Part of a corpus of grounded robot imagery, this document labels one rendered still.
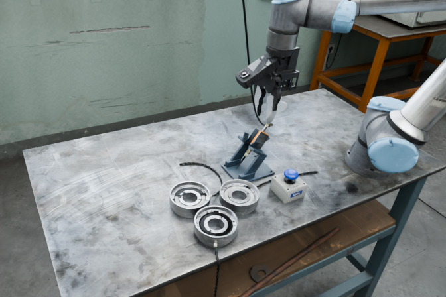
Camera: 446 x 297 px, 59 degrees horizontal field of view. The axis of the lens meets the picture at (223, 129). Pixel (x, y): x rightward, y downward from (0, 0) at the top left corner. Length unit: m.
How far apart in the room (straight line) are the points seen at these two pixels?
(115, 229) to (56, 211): 0.16
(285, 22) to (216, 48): 1.83
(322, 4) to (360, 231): 0.82
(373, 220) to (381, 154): 0.49
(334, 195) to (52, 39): 1.75
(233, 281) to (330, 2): 0.80
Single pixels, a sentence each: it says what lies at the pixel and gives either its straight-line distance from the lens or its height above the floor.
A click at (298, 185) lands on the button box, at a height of 0.85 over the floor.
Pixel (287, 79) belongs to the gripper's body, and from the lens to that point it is 1.06.
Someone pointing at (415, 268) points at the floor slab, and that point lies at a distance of 2.27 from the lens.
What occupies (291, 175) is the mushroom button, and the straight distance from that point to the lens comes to 1.08.
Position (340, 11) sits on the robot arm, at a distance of 0.97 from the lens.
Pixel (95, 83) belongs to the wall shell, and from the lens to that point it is 2.54.
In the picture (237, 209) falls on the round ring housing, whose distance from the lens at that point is 1.02.
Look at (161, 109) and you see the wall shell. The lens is 2.79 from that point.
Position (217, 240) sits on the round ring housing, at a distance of 0.93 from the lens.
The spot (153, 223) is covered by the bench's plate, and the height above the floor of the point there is 0.80.
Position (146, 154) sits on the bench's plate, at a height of 0.80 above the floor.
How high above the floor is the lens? 1.52
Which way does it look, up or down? 32 degrees down
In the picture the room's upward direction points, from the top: 6 degrees clockwise
